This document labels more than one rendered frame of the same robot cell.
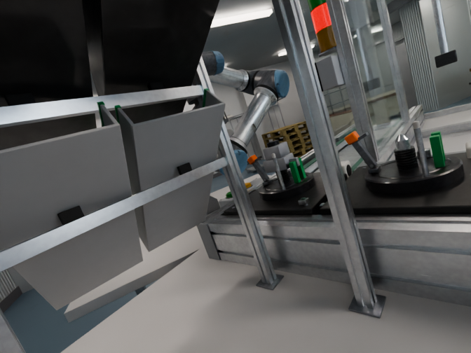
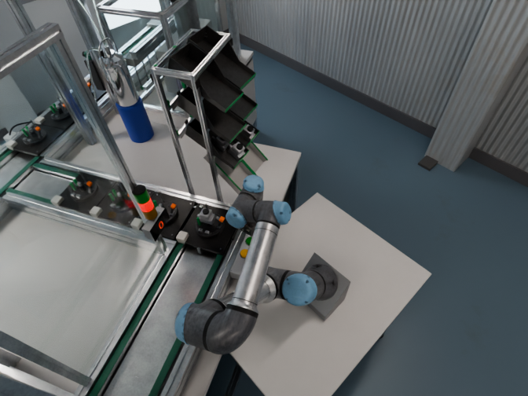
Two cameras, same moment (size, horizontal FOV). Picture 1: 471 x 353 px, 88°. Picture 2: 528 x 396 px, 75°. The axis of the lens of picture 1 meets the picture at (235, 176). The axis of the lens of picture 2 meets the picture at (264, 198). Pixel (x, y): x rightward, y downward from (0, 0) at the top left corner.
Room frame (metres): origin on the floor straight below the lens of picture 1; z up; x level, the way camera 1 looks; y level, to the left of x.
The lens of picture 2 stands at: (1.58, -0.25, 2.33)
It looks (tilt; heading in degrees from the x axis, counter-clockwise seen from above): 51 degrees down; 156
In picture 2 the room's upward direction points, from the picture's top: 3 degrees counter-clockwise
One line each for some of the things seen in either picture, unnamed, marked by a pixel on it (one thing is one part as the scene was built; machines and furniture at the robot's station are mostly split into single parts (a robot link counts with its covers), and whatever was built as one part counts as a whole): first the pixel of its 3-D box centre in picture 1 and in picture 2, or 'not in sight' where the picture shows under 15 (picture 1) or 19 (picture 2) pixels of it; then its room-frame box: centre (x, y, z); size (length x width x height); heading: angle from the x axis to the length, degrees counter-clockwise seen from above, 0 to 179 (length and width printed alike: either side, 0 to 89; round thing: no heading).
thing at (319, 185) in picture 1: (288, 192); (210, 227); (0.59, -0.11, 0.96); 0.24 x 0.24 x 0.02; 45
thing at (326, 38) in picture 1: (329, 39); (149, 210); (0.64, -0.33, 1.28); 0.05 x 0.05 x 0.05
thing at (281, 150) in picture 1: (280, 154); (204, 214); (0.58, -0.12, 1.06); 0.08 x 0.04 x 0.07; 45
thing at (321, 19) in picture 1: (323, 19); (145, 203); (0.64, -0.33, 1.33); 0.05 x 0.05 x 0.05
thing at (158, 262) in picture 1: (203, 216); (309, 287); (1.04, 0.19, 0.84); 0.90 x 0.70 x 0.03; 107
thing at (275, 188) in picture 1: (286, 185); (209, 225); (0.59, -0.11, 0.98); 0.14 x 0.14 x 0.02
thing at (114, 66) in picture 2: not in sight; (116, 72); (-0.40, -0.25, 1.32); 0.14 x 0.14 x 0.38
